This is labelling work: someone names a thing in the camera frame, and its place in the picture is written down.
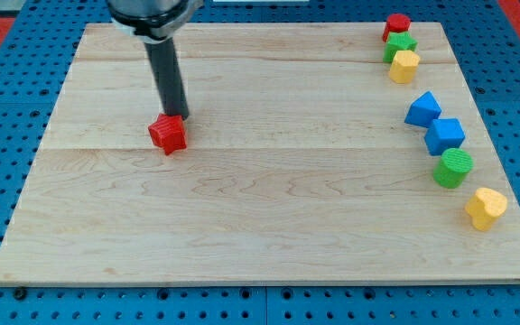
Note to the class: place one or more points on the yellow hexagon block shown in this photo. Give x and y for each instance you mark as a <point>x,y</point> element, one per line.
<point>404,66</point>

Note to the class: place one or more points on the blue triangle block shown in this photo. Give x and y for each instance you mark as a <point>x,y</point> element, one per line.
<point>423,110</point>

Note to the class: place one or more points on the light wooden board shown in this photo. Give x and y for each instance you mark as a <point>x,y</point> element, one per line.
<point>299,168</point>

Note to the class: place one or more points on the blue cube block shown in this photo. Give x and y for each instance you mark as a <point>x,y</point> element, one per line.
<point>443,134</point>

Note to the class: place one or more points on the green star block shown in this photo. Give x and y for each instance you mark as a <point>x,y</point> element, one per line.
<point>398,41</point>

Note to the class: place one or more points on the yellow heart block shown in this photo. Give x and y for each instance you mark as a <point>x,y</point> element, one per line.
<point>485,207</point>

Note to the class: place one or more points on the red star block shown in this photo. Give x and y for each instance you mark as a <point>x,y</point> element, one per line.
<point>168,133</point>

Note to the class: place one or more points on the green cylinder block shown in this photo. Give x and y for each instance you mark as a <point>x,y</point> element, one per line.
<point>452,168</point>

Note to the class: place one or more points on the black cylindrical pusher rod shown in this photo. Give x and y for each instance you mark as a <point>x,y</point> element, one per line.
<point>166,71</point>

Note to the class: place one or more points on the red cylinder block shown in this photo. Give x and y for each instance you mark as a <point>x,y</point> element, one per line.
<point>396,23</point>

